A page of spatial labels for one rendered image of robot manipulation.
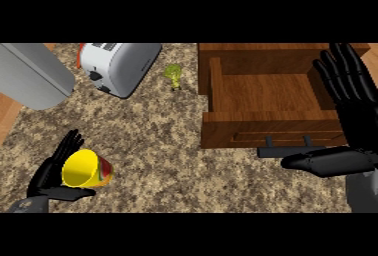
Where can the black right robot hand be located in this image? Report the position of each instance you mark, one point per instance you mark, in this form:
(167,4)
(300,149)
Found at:
(355,100)

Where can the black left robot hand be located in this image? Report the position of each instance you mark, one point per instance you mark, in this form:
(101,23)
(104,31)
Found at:
(46,173)

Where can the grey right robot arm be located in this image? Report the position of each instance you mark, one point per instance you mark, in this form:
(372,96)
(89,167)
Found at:
(364,191)

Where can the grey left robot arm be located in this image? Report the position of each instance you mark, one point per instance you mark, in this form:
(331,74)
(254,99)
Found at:
(28,205)

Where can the yellow cup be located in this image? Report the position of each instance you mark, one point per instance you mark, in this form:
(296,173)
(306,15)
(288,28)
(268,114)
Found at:
(86,169)

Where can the wooden drawer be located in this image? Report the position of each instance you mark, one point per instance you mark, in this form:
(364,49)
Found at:
(271,110)

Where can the wooden cabinet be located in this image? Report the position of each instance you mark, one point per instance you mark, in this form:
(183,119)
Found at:
(275,55)

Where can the large grey appliance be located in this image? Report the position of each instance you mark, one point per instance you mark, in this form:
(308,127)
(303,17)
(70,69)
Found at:
(31,75)

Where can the silver toaster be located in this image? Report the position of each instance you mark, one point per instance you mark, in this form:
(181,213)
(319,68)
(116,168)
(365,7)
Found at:
(119,66)

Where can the green vegetable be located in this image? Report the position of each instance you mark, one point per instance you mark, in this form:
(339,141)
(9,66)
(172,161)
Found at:
(173,76)

